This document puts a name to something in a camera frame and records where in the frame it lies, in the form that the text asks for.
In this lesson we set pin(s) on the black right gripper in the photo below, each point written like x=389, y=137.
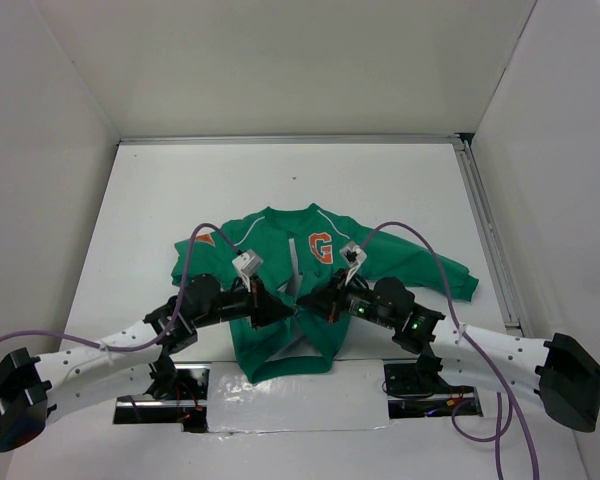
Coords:
x=329, y=301

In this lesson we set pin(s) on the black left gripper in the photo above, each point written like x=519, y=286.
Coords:
x=264, y=309

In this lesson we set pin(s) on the green jacket white lining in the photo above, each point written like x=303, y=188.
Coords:
x=300, y=250

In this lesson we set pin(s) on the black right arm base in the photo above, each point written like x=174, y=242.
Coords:
x=415, y=395

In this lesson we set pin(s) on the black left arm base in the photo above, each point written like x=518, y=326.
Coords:
x=182, y=403

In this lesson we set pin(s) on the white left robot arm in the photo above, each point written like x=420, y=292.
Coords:
x=36, y=391

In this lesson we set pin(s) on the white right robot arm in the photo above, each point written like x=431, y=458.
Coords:
x=559, y=375

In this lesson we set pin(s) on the white taped cover panel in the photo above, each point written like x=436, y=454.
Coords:
x=348, y=398

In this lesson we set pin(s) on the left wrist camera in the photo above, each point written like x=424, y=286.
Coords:
x=246, y=265

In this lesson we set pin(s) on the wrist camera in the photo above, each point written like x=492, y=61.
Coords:
x=246, y=265
x=354, y=256

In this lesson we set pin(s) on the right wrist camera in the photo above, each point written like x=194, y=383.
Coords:
x=354, y=256

